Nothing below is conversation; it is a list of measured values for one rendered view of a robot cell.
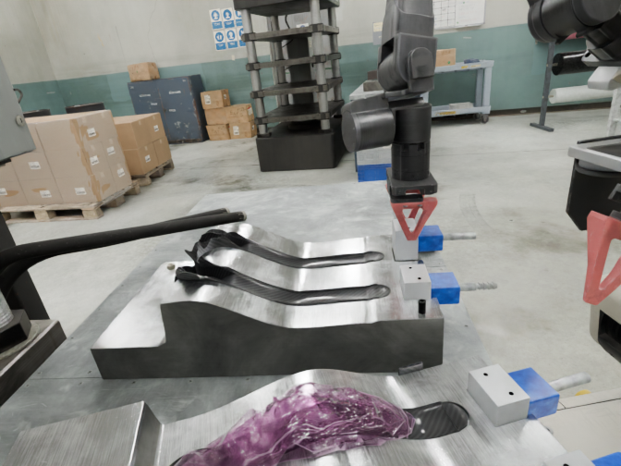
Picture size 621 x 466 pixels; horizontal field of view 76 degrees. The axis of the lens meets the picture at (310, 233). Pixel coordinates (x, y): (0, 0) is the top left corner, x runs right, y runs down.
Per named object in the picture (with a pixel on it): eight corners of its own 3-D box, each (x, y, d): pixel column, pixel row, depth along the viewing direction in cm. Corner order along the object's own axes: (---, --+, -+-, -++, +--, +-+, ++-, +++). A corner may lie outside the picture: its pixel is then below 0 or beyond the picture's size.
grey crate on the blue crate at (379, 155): (420, 152, 397) (420, 137, 391) (422, 163, 361) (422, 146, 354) (359, 155, 411) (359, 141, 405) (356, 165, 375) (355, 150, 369)
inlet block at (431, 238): (469, 243, 68) (471, 214, 66) (478, 257, 63) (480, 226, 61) (392, 247, 69) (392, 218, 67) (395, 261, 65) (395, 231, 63)
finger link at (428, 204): (391, 248, 61) (391, 190, 57) (387, 228, 68) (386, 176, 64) (436, 245, 61) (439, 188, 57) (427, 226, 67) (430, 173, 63)
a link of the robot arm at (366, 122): (432, 44, 52) (401, 62, 60) (351, 54, 49) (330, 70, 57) (441, 137, 54) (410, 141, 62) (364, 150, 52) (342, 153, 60)
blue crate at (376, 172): (420, 172, 406) (420, 151, 397) (421, 185, 369) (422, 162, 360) (361, 175, 420) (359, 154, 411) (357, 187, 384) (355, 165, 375)
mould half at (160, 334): (412, 274, 78) (412, 210, 72) (442, 371, 54) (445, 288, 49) (170, 287, 83) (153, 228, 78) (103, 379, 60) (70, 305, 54)
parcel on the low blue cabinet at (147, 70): (161, 78, 707) (157, 61, 695) (151, 79, 677) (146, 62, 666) (140, 80, 717) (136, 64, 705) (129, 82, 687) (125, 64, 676)
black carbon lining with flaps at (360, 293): (383, 259, 70) (381, 210, 66) (393, 314, 55) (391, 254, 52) (195, 270, 74) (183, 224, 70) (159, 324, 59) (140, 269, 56)
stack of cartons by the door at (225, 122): (259, 134, 722) (250, 86, 688) (252, 138, 693) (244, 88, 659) (215, 137, 743) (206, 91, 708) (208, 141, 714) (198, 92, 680)
